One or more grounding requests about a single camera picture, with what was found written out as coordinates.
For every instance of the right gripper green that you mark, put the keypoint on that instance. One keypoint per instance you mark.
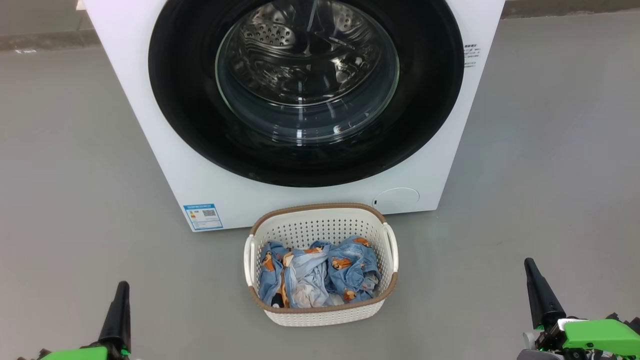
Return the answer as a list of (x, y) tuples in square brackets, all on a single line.
[(600, 337)]

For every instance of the white front-load washing machine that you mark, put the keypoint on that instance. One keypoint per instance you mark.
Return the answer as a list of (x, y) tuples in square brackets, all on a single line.
[(450, 150)]

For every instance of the small printed text label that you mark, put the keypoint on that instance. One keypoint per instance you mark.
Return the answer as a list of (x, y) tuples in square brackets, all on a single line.
[(471, 55)]

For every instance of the cream perforated laundry basket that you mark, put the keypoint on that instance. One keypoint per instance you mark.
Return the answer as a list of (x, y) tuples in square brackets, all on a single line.
[(310, 315)]

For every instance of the round black glass washer door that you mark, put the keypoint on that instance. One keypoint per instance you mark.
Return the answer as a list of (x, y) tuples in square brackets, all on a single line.
[(185, 100)]

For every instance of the oval white filter hatch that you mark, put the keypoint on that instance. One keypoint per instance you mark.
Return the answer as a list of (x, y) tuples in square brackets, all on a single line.
[(397, 199)]

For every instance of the steel washer drum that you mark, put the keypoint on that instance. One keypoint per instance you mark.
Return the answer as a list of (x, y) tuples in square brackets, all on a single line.
[(300, 60)]

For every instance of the blue energy label sticker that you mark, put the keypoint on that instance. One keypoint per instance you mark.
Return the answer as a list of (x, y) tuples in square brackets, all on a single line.
[(202, 217)]

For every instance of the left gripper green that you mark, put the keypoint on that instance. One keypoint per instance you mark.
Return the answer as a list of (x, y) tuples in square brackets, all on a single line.
[(80, 354)]

